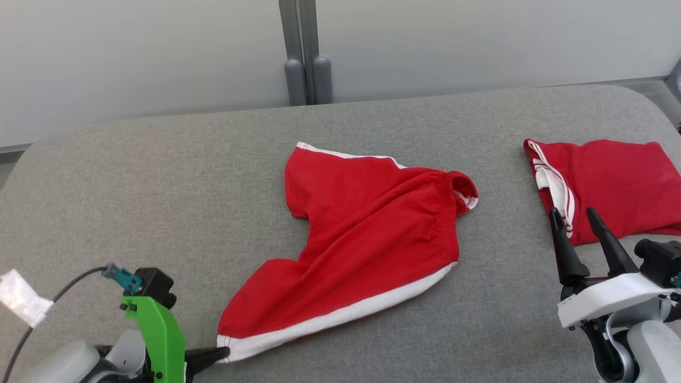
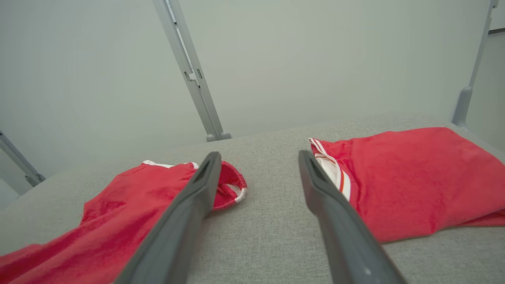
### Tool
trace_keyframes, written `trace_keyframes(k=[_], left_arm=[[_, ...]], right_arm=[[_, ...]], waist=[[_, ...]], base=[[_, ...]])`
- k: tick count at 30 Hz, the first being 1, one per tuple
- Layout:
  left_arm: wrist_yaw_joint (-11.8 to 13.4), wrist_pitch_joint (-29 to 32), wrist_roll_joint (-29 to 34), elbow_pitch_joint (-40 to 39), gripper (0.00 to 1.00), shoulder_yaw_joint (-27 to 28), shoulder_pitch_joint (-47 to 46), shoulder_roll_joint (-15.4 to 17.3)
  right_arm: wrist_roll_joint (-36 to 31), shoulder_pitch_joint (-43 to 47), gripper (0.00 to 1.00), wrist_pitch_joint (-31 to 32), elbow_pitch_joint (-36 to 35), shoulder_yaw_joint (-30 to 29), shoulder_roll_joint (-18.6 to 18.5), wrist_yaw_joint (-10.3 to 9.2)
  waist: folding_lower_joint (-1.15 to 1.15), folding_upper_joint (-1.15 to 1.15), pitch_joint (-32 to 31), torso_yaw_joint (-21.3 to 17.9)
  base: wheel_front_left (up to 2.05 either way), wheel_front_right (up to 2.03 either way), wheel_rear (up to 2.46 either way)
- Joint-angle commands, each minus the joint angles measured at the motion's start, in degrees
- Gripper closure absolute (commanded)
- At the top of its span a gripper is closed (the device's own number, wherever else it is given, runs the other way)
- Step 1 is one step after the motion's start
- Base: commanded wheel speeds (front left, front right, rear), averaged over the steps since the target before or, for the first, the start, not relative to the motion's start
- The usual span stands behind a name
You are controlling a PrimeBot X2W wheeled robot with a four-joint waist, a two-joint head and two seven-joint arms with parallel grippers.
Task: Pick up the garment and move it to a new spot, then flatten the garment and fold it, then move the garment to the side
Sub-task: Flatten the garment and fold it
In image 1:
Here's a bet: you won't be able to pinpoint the white tape label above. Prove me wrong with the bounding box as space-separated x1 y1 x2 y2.
0 269 55 329

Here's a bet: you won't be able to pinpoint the grey partition post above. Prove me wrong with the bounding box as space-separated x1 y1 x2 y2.
279 0 308 106
299 0 334 104

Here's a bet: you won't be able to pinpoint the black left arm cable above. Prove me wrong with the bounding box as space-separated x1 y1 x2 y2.
0 266 107 383

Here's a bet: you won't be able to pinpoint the red Bulls basketball jersey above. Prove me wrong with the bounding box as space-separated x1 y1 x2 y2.
523 138 681 246

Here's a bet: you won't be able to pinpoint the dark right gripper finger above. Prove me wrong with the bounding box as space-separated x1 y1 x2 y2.
549 207 591 285
586 207 639 277

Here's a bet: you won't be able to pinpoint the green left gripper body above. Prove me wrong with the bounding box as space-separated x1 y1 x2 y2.
121 295 187 383

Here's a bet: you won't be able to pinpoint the grey partition foot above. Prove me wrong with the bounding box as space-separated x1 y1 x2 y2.
665 57 681 103

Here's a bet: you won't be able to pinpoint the red shorts with white hem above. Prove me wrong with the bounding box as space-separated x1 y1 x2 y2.
217 141 479 364

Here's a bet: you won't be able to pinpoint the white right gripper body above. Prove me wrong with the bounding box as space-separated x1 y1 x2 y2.
557 272 681 329

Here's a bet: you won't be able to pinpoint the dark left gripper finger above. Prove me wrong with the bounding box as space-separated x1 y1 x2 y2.
185 346 230 376

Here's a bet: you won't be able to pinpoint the teal cable connector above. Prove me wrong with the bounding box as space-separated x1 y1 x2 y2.
102 263 143 295

